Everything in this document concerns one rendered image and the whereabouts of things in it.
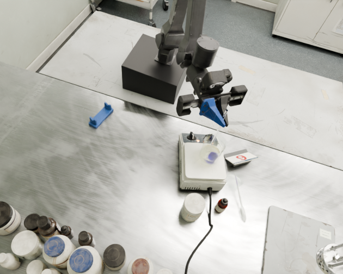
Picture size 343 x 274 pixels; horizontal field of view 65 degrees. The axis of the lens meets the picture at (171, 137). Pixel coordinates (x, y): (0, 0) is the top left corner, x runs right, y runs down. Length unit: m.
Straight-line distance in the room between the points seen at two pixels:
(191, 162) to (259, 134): 0.34
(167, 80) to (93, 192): 0.45
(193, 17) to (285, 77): 0.66
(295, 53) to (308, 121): 2.08
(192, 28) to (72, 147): 0.52
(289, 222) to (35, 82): 0.99
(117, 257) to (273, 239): 0.44
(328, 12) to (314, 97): 1.93
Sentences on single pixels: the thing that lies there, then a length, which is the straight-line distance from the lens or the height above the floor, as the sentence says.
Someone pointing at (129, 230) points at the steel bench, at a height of 0.90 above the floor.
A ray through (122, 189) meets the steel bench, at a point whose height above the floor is 0.90.
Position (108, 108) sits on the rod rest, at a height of 0.92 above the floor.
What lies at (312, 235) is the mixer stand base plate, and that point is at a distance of 0.92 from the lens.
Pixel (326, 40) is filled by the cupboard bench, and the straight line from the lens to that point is 3.29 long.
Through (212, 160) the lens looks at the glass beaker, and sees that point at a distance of 0.76.
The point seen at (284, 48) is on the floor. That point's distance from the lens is 3.19.
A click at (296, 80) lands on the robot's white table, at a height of 0.90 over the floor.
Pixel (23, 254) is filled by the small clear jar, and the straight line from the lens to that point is 0.76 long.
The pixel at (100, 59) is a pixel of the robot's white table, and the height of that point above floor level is 0.90.
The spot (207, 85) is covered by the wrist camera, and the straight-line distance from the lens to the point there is 0.65.
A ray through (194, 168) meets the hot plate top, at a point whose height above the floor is 0.99.
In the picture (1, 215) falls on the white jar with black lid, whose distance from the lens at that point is 0.80.
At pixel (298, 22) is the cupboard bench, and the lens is 3.17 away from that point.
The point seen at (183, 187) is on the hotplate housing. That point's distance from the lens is 0.81.
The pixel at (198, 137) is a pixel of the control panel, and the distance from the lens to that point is 0.89.
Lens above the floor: 1.66
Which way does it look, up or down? 55 degrees down
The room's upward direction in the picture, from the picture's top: 11 degrees clockwise
